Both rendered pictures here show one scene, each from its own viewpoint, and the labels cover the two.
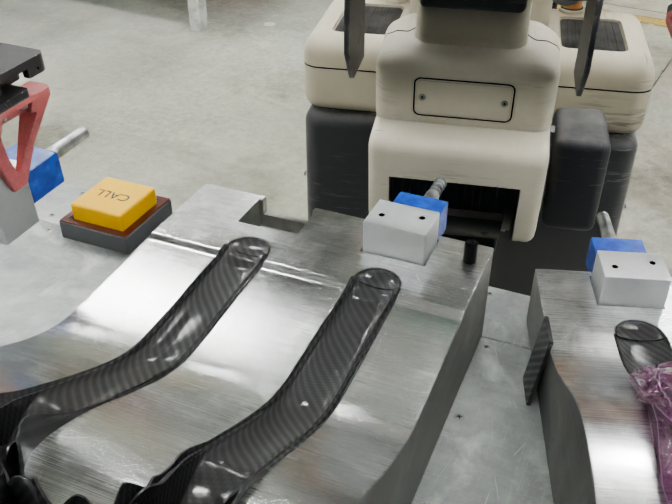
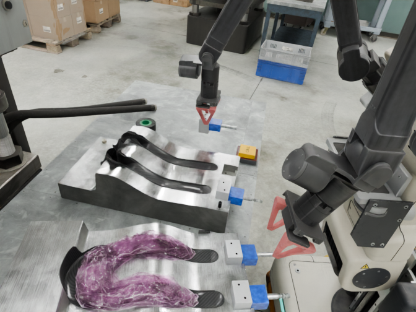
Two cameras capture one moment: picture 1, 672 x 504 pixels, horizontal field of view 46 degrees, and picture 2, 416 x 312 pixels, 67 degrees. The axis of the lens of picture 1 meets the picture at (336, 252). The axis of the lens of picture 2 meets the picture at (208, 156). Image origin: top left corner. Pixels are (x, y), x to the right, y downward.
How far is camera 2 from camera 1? 0.77 m
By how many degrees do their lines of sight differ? 59
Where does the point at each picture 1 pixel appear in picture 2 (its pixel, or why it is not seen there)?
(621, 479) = (140, 229)
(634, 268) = (231, 248)
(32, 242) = (233, 145)
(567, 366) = (191, 235)
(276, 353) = (177, 176)
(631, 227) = not seen: outside the picture
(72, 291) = not seen: hidden behind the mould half
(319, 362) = (177, 184)
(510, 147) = (348, 246)
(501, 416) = not seen: hidden behind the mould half
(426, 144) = (335, 220)
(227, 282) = (201, 166)
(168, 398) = (156, 160)
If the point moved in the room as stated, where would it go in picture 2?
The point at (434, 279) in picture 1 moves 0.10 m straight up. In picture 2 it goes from (208, 200) to (212, 172)
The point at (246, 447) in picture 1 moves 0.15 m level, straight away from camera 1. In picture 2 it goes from (142, 171) to (191, 163)
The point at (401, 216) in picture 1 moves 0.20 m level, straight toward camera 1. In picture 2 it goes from (223, 186) to (151, 186)
